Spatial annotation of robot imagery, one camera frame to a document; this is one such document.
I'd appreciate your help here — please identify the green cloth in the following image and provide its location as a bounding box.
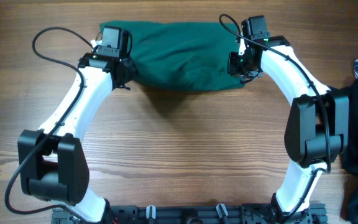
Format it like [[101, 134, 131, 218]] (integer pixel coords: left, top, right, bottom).
[[100, 21, 244, 91]]

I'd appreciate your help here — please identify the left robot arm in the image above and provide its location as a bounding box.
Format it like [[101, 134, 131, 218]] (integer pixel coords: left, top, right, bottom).
[[4, 26, 139, 223]]

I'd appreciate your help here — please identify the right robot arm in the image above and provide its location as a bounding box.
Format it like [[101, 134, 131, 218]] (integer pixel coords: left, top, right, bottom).
[[227, 16, 349, 222]]

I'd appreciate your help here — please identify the black mounting rail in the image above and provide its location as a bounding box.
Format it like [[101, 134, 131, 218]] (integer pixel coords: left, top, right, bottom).
[[51, 203, 328, 224]]

